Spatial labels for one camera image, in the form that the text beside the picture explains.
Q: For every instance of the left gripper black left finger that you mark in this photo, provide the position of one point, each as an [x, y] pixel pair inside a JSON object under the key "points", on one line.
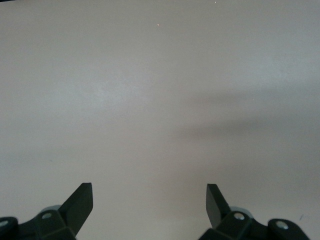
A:
{"points": [[62, 225]]}

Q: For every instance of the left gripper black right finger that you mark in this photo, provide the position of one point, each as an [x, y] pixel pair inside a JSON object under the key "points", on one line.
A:
{"points": [[232, 227]]}

